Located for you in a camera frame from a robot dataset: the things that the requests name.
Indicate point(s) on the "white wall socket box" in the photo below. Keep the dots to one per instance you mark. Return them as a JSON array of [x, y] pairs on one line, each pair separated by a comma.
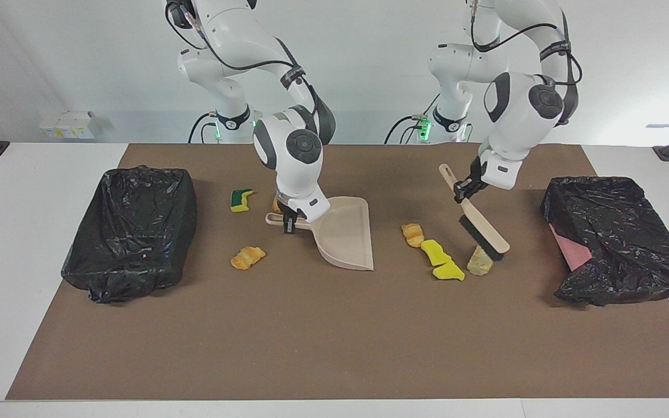
[[67, 125]]

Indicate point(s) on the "black trash bag bin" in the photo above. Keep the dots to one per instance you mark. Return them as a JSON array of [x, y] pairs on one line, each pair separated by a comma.
[[131, 232]]

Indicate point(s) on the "orange striped croissant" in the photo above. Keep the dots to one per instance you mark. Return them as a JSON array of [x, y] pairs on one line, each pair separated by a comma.
[[413, 235], [247, 258]]

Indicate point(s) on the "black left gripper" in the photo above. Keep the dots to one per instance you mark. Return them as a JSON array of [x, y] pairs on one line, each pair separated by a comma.
[[475, 177]]

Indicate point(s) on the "brown bread roll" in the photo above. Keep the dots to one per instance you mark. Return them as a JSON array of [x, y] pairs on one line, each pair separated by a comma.
[[277, 206]]

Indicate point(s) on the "green and yellow sponge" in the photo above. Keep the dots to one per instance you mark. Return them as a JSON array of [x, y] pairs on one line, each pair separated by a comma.
[[239, 199]]

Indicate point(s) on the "brown table mat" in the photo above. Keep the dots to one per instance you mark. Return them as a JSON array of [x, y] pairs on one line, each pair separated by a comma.
[[334, 348]]

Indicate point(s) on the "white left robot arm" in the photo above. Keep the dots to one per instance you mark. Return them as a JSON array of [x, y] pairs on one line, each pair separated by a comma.
[[514, 128]]

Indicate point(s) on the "beige brush with black bristles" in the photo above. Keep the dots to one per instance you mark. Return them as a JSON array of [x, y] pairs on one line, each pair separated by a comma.
[[482, 223]]

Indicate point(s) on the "black trash bag on pink box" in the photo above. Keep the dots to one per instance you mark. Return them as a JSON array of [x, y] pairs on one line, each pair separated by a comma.
[[619, 232]]

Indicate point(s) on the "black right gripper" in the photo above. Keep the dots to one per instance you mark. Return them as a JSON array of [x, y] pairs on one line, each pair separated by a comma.
[[295, 216]]

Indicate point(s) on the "yellow sponge piece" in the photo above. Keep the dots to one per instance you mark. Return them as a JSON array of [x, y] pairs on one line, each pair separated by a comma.
[[435, 252], [448, 271]]

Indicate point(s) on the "pale bread chunk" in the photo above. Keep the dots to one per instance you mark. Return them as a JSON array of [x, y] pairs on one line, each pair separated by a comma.
[[478, 265]]

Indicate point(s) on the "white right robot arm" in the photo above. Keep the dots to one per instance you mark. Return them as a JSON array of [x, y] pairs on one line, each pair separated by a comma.
[[294, 168]]

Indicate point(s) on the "pink bin box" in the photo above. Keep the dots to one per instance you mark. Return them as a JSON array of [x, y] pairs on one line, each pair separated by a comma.
[[572, 252]]

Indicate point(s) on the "beige plastic dustpan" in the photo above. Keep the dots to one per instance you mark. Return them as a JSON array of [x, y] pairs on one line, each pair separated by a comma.
[[346, 232]]

